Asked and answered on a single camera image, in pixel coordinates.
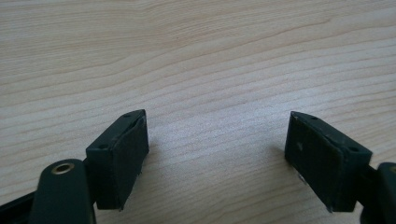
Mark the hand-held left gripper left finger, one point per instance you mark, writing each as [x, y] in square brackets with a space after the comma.
[120, 161]

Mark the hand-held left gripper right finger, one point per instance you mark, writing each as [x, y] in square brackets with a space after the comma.
[323, 161]

